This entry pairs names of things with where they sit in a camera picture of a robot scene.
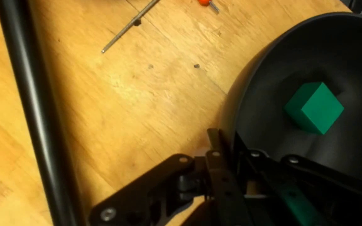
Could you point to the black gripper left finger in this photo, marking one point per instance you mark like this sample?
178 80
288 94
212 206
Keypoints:
156 188

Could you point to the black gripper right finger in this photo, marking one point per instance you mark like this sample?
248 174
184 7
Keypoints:
315 183

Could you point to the black bowl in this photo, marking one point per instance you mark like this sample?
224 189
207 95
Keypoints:
336 54

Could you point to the green cube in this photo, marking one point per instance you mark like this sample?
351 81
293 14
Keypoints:
315 108

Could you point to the black tripod pole orange rings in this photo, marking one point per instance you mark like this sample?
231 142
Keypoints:
34 104

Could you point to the thin metal rod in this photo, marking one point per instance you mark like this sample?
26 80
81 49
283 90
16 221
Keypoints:
126 27

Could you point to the small orange tool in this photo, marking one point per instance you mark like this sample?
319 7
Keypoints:
207 1

